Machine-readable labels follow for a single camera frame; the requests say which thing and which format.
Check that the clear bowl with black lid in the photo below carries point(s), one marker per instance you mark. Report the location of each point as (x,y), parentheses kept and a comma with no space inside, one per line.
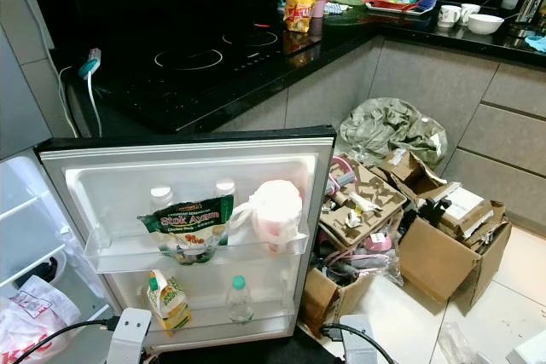
(41,268)

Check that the glass fridge shelf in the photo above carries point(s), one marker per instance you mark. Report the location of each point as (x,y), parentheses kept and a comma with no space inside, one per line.
(17,253)
(8,209)

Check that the clear bottle with white cap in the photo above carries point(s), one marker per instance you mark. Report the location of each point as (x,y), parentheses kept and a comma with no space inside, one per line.
(224,187)
(161,195)

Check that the open cardboard box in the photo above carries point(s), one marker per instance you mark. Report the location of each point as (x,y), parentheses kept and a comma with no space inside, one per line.
(405,164)

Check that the white bag with pink contents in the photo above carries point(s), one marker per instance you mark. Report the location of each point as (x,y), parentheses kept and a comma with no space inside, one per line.
(277,210)

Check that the white mug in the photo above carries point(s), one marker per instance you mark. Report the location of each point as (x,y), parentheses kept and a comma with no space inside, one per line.
(472,11)
(450,16)

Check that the cardboard insert with cutouts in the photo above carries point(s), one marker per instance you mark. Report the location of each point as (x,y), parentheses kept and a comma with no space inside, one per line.
(367,193)

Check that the small cardboard box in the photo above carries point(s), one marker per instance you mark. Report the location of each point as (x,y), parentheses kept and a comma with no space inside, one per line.
(316,300)

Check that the white printed paper receipt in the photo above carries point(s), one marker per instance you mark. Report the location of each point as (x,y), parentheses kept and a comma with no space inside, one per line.
(34,300)

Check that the black kitchen counter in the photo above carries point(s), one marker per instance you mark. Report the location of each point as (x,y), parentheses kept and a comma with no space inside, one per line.
(426,36)

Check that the white lined fridge door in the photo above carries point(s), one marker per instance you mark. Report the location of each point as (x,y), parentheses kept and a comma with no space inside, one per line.
(102,185)

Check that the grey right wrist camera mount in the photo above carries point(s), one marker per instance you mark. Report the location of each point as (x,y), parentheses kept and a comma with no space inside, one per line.
(358,343)

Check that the white KFC plastic bag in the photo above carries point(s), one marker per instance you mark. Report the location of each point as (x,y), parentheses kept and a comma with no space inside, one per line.
(34,334)

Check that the small white bowl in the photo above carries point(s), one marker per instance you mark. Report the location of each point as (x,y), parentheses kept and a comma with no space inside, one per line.
(486,25)

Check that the clear plastic bag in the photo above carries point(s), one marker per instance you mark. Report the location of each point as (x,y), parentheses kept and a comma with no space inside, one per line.
(380,268)

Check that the yellow green juice pouch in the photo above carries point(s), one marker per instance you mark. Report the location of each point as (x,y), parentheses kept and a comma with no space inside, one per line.
(169,304)

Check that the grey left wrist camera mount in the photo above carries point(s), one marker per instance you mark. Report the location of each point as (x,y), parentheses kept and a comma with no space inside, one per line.
(130,334)

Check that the pink hand grip exerciser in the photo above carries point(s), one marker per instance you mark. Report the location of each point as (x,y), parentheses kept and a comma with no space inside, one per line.
(341,168)

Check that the pink round object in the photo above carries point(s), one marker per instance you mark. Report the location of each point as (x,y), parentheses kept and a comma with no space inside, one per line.
(377,240)

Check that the black induction cooktop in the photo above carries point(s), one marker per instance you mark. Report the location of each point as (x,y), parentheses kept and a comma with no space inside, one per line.
(188,57)

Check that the crumpled olive green cloth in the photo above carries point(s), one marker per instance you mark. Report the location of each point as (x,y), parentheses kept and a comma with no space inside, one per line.
(392,125)

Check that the yellow red snack bag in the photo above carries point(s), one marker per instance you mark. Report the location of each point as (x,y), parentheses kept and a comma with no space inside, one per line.
(300,8)

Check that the deep clear door shelf bin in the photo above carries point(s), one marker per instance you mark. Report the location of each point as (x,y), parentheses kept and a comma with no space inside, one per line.
(205,334)

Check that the clear bottle with green cap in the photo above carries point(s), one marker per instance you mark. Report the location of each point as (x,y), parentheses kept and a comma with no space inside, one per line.
(239,303)

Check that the green white Stok Ayam pouch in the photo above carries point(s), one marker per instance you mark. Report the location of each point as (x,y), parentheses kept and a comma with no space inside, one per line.
(183,223)

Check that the red tray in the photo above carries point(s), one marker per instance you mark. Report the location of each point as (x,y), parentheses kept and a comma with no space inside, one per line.
(384,4)

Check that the large plain cardboard box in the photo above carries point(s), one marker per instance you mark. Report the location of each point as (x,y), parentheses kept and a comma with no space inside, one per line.
(435,262)

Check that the black floor mat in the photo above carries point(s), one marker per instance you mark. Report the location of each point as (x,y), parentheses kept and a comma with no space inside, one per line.
(247,354)

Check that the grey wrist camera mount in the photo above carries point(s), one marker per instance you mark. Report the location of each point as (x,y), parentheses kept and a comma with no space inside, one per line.
(358,343)
(130,334)

